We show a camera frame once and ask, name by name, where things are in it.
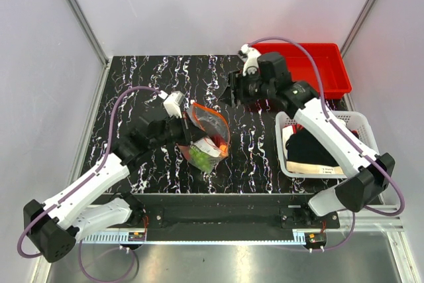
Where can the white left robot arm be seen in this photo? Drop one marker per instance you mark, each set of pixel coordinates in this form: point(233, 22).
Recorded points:
point(117, 164)

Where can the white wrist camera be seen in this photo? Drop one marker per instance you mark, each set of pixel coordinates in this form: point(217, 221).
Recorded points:
point(249, 56)
point(172, 102)

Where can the beige item in basket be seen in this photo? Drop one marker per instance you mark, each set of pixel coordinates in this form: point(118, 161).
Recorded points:
point(316, 169)

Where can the orange fake papaya slice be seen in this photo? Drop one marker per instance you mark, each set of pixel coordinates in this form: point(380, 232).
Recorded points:
point(223, 148)

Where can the clear zip top bag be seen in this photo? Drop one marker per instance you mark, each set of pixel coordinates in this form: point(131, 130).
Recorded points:
point(213, 123)

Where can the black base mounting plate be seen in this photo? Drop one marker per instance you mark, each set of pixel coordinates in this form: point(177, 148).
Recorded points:
point(220, 233)

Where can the green fake grapes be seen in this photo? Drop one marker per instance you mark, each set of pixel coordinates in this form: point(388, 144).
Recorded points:
point(200, 160)

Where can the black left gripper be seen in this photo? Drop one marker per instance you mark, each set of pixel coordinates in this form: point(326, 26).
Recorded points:
point(190, 134)

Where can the red plastic bin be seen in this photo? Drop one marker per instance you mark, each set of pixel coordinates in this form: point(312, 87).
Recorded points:
point(327, 57)

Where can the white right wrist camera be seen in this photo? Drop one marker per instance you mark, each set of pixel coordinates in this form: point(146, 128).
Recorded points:
point(249, 56)

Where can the aluminium frame rail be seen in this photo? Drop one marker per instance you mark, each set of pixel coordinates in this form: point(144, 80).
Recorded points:
point(287, 215)

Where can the red fake strawberries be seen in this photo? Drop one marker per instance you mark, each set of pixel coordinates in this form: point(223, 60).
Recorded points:
point(218, 140)

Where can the white plastic basket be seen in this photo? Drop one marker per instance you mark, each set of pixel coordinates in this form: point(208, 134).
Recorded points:
point(364, 124)

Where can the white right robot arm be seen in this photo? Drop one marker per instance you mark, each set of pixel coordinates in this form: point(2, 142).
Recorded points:
point(353, 193)

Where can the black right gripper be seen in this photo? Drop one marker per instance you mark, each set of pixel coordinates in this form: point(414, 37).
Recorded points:
point(236, 81)

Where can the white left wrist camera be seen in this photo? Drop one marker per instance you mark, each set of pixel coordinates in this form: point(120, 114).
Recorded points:
point(172, 102)

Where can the white red cloth in basket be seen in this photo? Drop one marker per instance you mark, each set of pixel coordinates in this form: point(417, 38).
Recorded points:
point(291, 129)

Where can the black bag in basket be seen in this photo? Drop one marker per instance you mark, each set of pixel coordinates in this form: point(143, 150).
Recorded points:
point(302, 147)

